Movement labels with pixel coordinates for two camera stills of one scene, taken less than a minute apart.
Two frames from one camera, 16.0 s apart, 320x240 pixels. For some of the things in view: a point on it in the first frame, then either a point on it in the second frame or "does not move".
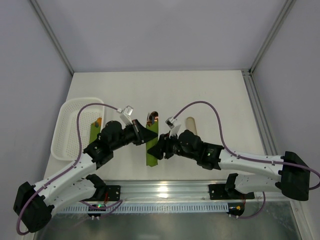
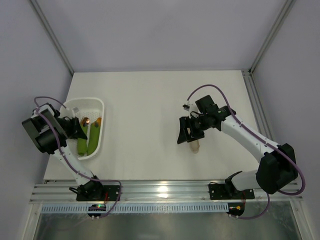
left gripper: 137,132 → 74,127
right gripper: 164,146 → 189,128
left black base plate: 113,192 does not move
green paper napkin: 151,160 → 82,143
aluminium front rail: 177,191 does not move
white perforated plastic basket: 66,142 does not move
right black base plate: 218,192 does not move
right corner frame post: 280,20 does not move
